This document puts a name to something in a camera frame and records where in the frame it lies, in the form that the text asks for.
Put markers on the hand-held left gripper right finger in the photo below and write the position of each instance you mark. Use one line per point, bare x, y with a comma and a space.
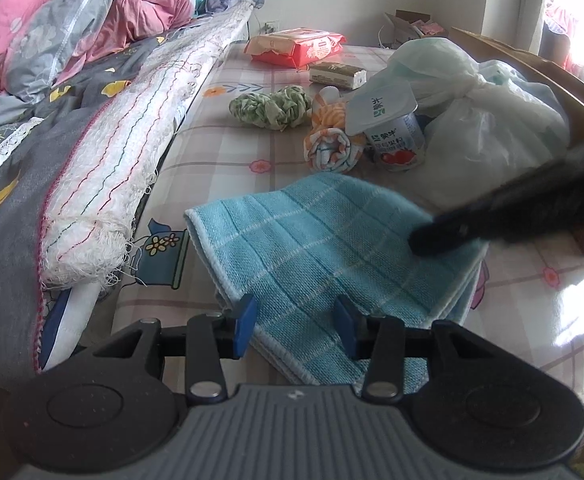
344, 320

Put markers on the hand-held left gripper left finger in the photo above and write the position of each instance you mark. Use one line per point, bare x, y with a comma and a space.
244, 320

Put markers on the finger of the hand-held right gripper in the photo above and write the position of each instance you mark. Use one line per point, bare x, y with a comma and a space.
521, 205

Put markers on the teal checked towel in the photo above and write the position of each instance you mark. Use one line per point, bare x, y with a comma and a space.
297, 250

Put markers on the tied translucent plastic bag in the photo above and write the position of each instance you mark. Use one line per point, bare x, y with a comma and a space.
471, 135

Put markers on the yogurt cup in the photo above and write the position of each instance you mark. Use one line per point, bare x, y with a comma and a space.
396, 140

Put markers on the orange white rolled towel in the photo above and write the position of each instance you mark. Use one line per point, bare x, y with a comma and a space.
329, 152

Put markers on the pink hanging clothes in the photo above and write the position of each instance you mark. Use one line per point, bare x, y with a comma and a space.
561, 20

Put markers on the white fringed woven blanket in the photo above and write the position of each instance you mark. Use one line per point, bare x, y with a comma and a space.
122, 160

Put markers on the open cardboard box with packets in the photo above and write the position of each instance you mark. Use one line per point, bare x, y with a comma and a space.
406, 27

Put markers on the green white scrunched cloth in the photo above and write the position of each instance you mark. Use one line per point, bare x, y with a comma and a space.
267, 107

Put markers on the small olive white box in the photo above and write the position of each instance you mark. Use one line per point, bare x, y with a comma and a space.
337, 75

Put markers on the red wet wipes pack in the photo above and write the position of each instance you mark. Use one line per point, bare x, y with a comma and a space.
297, 47

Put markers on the pink grey quilt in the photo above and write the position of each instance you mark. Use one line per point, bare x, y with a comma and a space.
47, 35

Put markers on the white wall socket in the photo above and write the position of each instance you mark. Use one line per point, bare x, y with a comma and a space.
271, 27

